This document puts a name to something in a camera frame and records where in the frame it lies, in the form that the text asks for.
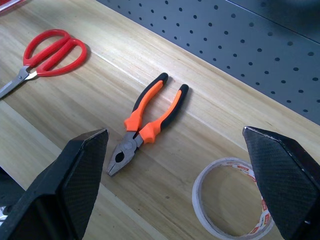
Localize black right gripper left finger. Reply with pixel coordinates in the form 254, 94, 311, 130
0, 128, 110, 240

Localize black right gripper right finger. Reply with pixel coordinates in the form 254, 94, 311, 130
242, 126, 320, 240

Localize white tape roll red print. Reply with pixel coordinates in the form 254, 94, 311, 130
191, 156, 276, 238

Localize orange black pliers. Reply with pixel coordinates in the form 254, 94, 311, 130
106, 72, 190, 177

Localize grey perforated pegboard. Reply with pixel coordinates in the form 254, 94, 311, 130
96, 0, 320, 126

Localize red flat object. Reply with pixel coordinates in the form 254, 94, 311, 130
0, 0, 26, 13

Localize red handled scissors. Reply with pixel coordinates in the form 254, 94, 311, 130
0, 28, 88, 100

